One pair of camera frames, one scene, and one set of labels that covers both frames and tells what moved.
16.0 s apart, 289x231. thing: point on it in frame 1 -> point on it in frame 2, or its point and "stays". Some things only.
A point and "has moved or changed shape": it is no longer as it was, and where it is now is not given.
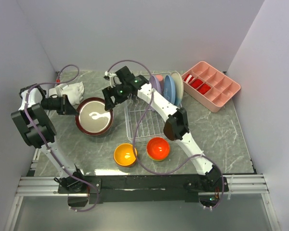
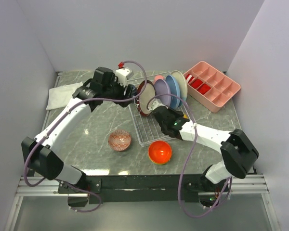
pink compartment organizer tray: (208, 86) stays
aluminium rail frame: (46, 185) stays
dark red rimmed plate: (93, 119) has moved or changed shape
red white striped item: (189, 78) stays
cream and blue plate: (179, 87) has moved or changed shape
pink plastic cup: (160, 78) stays
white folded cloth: (74, 91) stays
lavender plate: (155, 84) -> (161, 87)
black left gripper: (66, 108) -> (128, 93)
